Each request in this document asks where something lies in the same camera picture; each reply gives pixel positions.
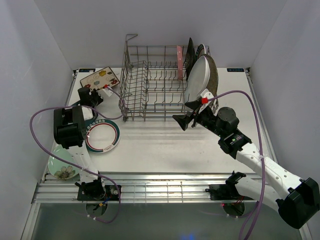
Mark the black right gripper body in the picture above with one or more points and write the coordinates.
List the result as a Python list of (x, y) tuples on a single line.
[(206, 120)]

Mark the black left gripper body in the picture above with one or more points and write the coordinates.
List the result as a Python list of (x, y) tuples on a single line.
[(96, 99)]

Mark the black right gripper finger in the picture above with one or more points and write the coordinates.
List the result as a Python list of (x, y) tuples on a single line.
[(183, 120), (197, 105)]

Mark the white oval plate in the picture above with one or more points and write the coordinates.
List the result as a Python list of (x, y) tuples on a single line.
[(197, 80)]

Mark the beige square flower plate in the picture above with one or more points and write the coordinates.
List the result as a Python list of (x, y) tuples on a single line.
[(100, 79)]

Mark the speckled beige blue round plate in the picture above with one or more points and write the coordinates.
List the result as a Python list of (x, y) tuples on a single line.
[(213, 81)]

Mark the white plate teal red rim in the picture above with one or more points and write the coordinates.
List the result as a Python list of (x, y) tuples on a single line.
[(201, 50), (102, 136)]

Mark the grey wire dish rack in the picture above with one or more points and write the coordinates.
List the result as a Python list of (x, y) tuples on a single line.
[(149, 84)]

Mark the black square floral plate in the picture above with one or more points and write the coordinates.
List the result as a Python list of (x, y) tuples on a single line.
[(189, 58)]

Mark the pink polka dot plate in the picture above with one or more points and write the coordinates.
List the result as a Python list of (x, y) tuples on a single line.
[(179, 62)]

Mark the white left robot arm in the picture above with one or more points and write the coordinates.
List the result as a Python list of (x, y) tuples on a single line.
[(69, 130)]

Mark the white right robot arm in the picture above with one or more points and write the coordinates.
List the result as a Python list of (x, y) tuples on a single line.
[(296, 199)]

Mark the right blue label sticker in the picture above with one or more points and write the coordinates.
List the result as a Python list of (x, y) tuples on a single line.
[(235, 70)]

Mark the light green round plate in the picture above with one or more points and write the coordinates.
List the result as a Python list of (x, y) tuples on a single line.
[(59, 169)]

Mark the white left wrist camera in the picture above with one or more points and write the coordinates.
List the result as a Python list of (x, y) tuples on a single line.
[(105, 92)]

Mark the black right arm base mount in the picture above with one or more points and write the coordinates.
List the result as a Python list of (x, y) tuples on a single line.
[(221, 192)]

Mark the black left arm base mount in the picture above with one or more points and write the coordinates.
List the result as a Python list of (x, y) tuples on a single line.
[(107, 192)]

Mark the aluminium table frame rail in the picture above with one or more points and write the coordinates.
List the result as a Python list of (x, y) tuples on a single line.
[(156, 162)]

